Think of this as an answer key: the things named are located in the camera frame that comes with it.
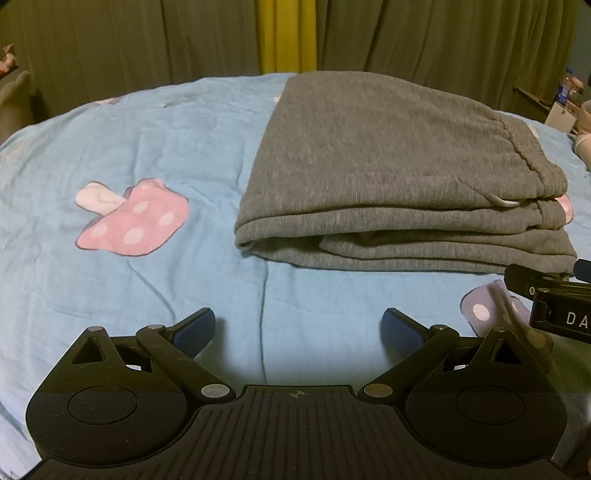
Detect white box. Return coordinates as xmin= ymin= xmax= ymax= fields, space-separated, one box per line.
xmin=545 ymin=102 xmax=578 ymax=134

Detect grey pants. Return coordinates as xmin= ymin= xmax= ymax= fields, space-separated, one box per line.
xmin=234 ymin=70 xmax=579 ymax=275

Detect olive green curtain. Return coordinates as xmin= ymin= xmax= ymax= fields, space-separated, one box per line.
xmin=14 ymin=0 xmax=260 ymax=125
xmin=315 ymin=0 xmax=580 ymax=116

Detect pink toy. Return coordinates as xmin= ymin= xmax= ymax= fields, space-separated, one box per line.
xmin=0 ymin=44 xmax=19 ymax=75

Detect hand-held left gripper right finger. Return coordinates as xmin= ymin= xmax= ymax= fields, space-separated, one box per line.
xmin=358 ymin=308 xmax=525 ymax=398

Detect yellow curtain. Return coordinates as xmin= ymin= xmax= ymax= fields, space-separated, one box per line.
xmin=256 ymin=0 xmax=319 ymax=75

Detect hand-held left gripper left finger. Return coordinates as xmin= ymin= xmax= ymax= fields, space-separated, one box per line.
xmin=69 ymin=308 xmax=236 ymax=400

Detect blue mushroom print blanket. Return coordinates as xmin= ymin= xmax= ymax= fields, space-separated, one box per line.
xmin=0 ymin=71 xmax=591 ymax=464

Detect blue label plastic bottle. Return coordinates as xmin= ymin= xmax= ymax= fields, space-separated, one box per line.
xmin=556 ymin=68 xmax=574 ymax=106

